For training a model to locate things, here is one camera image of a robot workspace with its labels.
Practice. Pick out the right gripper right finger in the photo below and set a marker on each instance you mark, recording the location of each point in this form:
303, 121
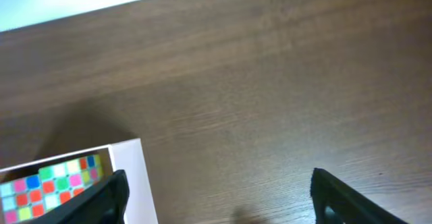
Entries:
336, 202

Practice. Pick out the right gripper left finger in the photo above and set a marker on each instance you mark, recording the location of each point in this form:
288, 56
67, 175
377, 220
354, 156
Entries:
103, 203

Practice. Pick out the beige open cardboard box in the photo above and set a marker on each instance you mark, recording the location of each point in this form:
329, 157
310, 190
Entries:
126, 155

